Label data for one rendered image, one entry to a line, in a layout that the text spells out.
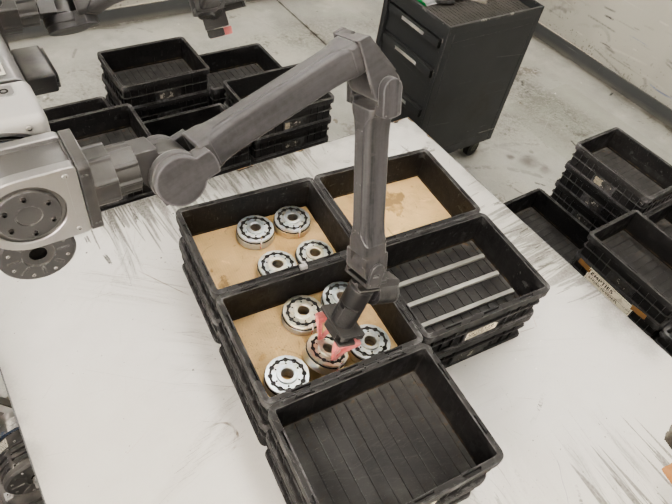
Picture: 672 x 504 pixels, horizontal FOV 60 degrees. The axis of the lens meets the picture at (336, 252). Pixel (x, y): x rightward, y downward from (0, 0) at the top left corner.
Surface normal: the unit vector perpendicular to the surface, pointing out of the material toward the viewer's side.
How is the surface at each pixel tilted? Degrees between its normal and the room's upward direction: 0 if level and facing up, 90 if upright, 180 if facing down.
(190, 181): 73
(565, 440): 0
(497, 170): 0
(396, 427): 0
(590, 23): 90
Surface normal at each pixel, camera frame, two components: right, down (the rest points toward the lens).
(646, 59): -0.83, 0.34
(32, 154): 0.13, -0.66
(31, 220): 0.55, 0.67
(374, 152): 0.51, 0.47
